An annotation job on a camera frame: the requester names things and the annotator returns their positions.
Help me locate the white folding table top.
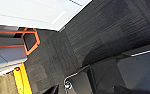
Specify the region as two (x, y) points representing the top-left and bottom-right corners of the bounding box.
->
(0, 0), (94, 33)

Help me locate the small round metal connector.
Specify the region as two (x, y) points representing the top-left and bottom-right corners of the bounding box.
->
(64, 80), (73, 90)

